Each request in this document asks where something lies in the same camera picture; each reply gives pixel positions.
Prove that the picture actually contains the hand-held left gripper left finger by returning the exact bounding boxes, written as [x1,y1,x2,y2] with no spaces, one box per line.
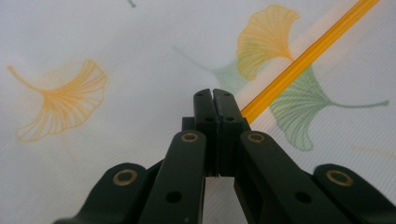
[138,88,219,224]

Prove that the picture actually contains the white leaf-print pillowcase with zipper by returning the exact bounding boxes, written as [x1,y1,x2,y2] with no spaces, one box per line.
[0,0,396,224]

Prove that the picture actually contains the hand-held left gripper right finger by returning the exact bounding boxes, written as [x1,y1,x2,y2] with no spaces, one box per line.
[213,88,353,224]

